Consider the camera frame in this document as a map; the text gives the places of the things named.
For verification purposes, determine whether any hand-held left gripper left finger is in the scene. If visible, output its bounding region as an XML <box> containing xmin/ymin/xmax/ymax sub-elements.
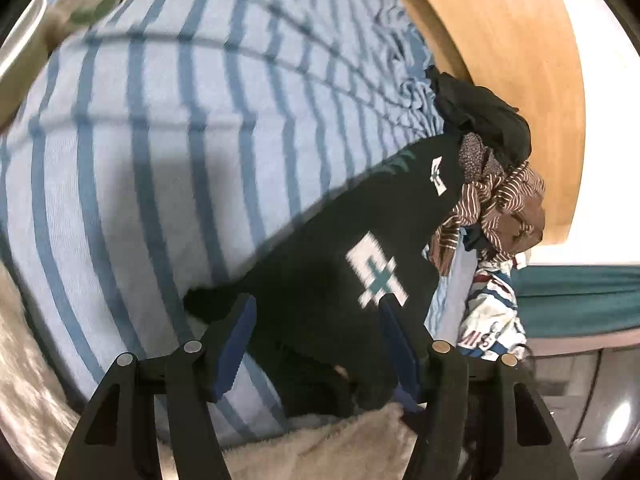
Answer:
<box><xmin>55</xmin><ymin>292</ymin><xmax>258</xmax><ymax>480</ymax></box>

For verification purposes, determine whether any beige fluffy blanket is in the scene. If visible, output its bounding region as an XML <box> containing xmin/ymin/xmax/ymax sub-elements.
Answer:
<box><xmin>0</xmin><ymin>260</ymin><xmax>426</xmax><ymax>480</ymax></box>

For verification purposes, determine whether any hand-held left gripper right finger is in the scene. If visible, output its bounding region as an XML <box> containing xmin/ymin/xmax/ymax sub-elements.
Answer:
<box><xmin>378</xmin><ymin>294</ymin><xmax>581</xmax><ymax>480</ymax></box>

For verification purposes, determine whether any blue striped bed sheet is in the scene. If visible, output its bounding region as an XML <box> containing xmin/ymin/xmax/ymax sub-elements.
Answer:
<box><xmin>0</xmin><ymin>0</ymin><xmax>481</xmax><ymax>448</ymax></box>

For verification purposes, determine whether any grey sheet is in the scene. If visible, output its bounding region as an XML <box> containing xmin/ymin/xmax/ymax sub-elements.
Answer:
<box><xmin>440</xmin><ymin>250</ymin><xmax>476</xmax><ymax>341</ymax></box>

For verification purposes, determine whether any brown dotted cloth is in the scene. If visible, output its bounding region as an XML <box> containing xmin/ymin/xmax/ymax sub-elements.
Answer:
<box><xmin>457</xmin><ymin>132</ymin><xmax>503</xmax><ymax>181</ymax></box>

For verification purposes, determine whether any wooden headboard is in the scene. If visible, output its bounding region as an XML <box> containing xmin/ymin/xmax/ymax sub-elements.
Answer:
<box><xmin>370</xmin><ymin>0</ymin><xmax>586</xmax><ymax>246</ymax></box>

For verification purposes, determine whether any teal curtain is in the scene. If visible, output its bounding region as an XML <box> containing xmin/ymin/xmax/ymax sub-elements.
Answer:
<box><xmin>510</xmin><ymin>265</ymin><xmax>640</xmax><ymax>338</ymax></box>

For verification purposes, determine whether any brown striped shirt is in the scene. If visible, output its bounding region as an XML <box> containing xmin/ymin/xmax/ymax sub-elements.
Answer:
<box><xmin>431</xmin><ymin>160</ymin><xmax>547</xmax><ymax>276</ymax></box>

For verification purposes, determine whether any black patterned knit sweater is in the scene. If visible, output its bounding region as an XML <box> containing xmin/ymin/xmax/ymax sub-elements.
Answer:
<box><xmin>182</xmin><ymin>132</ymin><xmax>468</xmax><ymax>418</ymax></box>

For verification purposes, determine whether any white red blue printed blanket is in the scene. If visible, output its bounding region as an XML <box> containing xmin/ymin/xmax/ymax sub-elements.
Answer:
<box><xmin>457</xmin><ymin>252</ymin><xmax>528</xmax><ymax>361</ymax></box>

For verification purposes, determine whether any dark navy cloth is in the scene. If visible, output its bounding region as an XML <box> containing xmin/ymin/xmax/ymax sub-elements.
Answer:
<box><xmin>462</xmin><ymin>227</ymin><xmax>498</xmax><ymax>258</ymax></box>

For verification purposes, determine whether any black cloth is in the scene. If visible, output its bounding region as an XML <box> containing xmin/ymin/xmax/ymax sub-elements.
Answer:
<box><xmin>425</xmin><ymin>66</ymin><xmax>532</xmax><ymax>168</ymax></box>

